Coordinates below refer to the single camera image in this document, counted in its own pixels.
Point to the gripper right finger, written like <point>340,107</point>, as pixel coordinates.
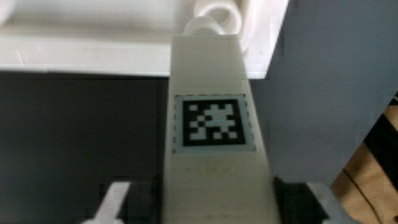
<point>308,204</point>

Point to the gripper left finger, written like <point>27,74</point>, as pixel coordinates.
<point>129,205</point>

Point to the white desk top tray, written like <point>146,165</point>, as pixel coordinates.
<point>105,36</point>

